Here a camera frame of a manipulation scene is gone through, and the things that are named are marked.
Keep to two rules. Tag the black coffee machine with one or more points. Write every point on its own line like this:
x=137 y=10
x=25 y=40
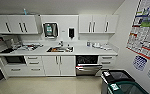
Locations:
x=11 y=43

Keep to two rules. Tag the teal bottle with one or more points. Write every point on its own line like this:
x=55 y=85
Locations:
x=24 y=11

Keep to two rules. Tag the chrome sink soap pump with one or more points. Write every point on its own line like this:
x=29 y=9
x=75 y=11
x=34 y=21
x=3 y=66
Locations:
x=68 y=45

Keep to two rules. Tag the orange bowl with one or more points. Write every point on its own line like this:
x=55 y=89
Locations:
x=54 y=50

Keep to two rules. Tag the grey bin with green lid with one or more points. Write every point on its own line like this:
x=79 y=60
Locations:
x=124 y=88

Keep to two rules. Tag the stainless steel dishwasher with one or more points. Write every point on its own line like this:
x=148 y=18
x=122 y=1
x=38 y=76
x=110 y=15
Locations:
x=88 y=66

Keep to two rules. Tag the black wall soap dispenser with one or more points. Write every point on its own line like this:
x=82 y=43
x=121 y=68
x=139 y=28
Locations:
x=71 y=32

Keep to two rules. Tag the blue dish soap bottle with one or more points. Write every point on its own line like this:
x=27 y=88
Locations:
x=88 y=43

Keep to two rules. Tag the white drawer unit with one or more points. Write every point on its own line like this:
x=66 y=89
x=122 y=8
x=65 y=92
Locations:
x=34 y=65
x=107 y=62

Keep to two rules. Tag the white patterned cup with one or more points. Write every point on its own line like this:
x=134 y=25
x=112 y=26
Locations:
x=68 y=49

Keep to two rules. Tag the stainless steel sink basin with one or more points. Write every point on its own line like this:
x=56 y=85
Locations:
x=59 y=49

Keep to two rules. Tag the black built-in microwave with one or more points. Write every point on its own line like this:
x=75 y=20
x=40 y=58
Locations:
x=13 y=60

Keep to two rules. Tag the small blue wall sign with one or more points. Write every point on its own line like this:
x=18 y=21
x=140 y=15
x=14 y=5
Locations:
x=139 y=62

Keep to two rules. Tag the white wide drawer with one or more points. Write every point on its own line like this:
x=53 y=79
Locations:
x=15 y=70

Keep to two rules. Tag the white two-door base cabinet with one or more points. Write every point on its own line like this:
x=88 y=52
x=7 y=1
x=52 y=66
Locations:
x=58 y=65

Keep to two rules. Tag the black paper towel dispenser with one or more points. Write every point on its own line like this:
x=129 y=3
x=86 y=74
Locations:
x=50 y=30

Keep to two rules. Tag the chrome sink faucet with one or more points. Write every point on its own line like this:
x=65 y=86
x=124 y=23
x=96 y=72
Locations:
x=61 y=43

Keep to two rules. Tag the large multicolour wall poster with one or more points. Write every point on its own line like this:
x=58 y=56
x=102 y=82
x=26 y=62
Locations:
x=146 y=30

